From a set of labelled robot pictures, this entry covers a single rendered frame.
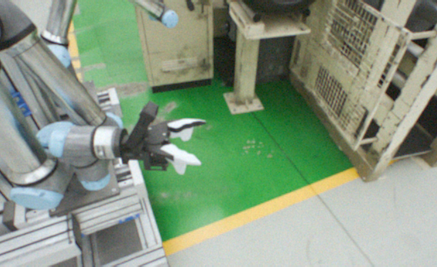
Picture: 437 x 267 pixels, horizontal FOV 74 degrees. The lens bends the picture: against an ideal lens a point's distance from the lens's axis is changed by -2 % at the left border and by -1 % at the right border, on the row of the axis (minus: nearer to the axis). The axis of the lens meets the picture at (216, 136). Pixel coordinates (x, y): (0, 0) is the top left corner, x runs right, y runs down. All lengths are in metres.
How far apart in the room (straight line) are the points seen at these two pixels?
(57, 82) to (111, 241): 0.94
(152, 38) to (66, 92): 1.60
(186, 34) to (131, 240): 1.53
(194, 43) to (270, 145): 0.99
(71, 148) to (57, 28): 0.82
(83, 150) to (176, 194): 1.21
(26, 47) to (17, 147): 0.22
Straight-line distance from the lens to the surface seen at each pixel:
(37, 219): 1.17
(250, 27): 1.64
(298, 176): 2.00
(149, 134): 0.68
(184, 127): 0.71
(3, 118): 0.75
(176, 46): 2.40
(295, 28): 1.80
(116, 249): 1.53
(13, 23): 0.76
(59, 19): 1.45
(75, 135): 0.73
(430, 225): 2.13
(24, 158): 0.82
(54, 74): 0.79
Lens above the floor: 1.54
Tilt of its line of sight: 45 degrees down
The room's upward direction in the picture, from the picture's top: straight up
